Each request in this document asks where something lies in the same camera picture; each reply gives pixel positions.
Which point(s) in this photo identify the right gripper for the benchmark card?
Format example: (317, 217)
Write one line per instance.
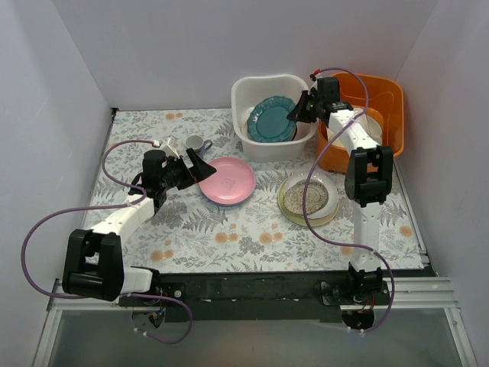
(306, 107)

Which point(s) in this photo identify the speckled grey plate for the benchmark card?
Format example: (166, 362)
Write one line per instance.
(316, 197)

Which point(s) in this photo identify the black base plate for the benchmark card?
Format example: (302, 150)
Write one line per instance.
(303, 295)

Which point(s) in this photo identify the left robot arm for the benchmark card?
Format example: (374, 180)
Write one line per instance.
(94, 264)

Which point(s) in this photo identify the teal embossed plate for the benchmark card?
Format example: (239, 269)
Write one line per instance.
(268, 123)

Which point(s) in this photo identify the white plastic bin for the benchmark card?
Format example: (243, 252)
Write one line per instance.
(246, 93)

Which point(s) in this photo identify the aluminium rail frame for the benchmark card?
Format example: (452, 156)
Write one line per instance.
(421, 326)

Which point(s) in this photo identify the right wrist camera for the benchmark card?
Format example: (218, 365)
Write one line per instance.
(313, 77)

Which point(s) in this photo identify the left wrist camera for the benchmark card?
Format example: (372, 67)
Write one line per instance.
(168, 145)

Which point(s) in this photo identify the grey-blue mug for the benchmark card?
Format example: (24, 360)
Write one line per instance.
(198, 144)

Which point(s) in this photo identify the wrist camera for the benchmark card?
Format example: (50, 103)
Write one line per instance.
(168, 145)
(313, 77)

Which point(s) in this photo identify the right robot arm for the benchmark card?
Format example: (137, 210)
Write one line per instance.
(368, 182)

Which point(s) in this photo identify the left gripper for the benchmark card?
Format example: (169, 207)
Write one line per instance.
(187, 172)

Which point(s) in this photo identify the orange plastic bin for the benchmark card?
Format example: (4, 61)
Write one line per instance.
(385, 106)

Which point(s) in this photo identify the white round dish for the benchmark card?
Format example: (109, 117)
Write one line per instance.
(372, 127)

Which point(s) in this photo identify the red-brown plate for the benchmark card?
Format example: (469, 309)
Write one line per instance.
(293, 134)

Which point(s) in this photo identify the lavender blue plate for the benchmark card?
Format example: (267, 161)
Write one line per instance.
(227, 199)

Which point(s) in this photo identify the pink plate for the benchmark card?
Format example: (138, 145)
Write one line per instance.
(232, 175)

